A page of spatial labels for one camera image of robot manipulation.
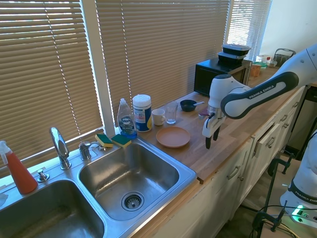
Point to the narrow beige window blind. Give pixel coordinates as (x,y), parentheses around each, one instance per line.
(247,24)

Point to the dark blue bowl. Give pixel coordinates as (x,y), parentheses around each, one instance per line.
(187,107)

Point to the clear drinking glass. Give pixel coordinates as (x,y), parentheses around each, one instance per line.
(171,114)

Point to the black plastic food container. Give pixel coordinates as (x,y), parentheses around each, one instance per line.
(230,59)
(236,49)

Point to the stainless steel double sink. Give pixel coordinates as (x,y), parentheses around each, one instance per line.
(138,171)

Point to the white ceramic mug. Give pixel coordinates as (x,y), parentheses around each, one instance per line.
(158,117)

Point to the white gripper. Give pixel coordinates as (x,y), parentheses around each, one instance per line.
(210,127)

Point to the white kitchen cabinets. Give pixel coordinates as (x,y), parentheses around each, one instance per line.
(223,193)

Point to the orange spray bottle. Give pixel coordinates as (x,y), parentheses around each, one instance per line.
(21,176)

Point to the small maroon object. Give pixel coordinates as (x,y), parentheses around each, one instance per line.
(203,113)

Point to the white wipes canister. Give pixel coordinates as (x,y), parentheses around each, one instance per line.
(142,114)

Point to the chrome sink knob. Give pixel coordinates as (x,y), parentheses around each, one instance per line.
(43,176)

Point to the yellow green sponge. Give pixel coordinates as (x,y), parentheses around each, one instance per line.
(121,140)
(104,140)

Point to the black clamp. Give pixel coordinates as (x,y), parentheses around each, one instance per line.
(284,163)
(258,218)

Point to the black dishwasher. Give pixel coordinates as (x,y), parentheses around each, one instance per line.
(307,124)

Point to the chrome kitchen faucet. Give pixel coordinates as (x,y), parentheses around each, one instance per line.
(60,146)

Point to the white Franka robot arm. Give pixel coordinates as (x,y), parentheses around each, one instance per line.
(260,91)

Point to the wide beige window blind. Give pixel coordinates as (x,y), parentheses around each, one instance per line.
(44,74)
(161,49)

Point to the metal sink drain strainer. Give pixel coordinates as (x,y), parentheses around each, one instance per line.
(132,201)

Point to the metal spoon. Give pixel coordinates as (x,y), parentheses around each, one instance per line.
(199,103)

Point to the blue dish soap bottle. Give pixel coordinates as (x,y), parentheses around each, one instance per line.
(126,121)

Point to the orange plastic plate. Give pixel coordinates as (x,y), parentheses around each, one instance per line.
(173,137)

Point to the white container with red label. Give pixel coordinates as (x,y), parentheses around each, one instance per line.
(263,59)

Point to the chrome sink soap dispenser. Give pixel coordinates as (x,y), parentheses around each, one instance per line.
(85,151)

